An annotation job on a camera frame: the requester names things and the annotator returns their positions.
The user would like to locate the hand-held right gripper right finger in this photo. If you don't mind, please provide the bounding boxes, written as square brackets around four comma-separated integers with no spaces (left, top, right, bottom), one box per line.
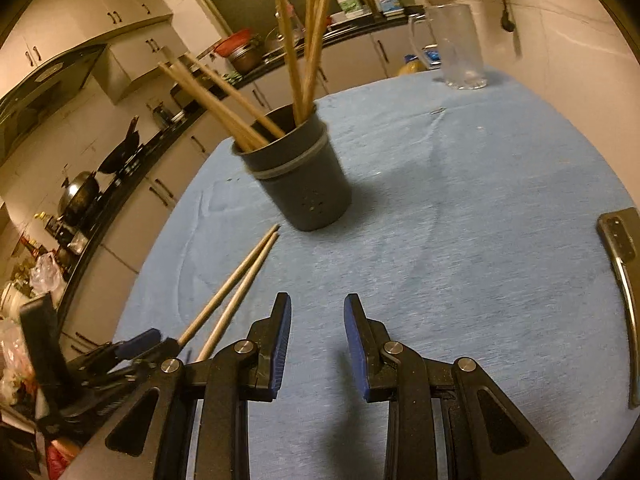
[343,293,576,480]

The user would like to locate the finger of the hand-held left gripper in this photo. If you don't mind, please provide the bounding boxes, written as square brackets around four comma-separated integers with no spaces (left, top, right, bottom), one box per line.
[69,328,162,377]
[74,338,184,407]

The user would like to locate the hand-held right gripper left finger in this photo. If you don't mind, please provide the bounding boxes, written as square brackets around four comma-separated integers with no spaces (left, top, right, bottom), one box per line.
[65,291,293,480]

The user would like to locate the wooden chopstick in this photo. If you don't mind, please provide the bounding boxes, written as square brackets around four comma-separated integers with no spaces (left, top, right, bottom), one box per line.
[270,0,307,123]
[306,0,335,111]
[184,52,287,138]
[299,0,319,121]
[170,57,271,147]
[196,232,279,362]
[158,61,251,153]
[177,224,280,348]

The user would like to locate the dark grey chopstick holder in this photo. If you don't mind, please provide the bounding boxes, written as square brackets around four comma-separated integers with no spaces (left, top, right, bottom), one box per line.
[231,102,348,232]

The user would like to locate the clear plastic bag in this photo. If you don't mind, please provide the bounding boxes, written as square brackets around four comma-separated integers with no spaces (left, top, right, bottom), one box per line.
[29,251,64,295]

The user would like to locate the steel pot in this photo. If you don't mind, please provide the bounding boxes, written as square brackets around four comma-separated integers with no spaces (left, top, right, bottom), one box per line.
[57,171,102,219]

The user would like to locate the blue towel cloth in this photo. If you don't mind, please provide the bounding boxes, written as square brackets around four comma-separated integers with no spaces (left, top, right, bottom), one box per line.
[112,67,640,480]

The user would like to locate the black wok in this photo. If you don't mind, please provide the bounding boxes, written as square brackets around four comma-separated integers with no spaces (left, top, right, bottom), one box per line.
[96,116,144,175]

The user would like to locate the black range hood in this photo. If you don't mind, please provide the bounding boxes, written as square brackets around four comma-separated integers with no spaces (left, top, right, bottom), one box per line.
[0,43,109,159]

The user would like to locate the brown cooking pot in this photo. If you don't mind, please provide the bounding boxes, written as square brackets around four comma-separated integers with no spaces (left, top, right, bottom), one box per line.
[229,42,265,75]

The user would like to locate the yellow bottle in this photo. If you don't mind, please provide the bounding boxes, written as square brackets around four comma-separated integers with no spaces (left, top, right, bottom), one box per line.
[398,55,426,77]

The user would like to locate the red bowl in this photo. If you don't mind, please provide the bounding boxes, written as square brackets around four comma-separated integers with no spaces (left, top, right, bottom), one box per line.
[214,28,253,57]

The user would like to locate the clear glass pitcher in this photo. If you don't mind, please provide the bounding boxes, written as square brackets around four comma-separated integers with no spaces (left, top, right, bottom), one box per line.
[407,4,488,90]

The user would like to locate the cream upper kitchen cabinets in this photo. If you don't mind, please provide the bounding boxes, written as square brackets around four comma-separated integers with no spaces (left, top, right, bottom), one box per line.
[0,0,177,106]

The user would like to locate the metal handle object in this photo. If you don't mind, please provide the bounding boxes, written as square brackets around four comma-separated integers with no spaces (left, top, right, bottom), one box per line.
[596,207,640,408]

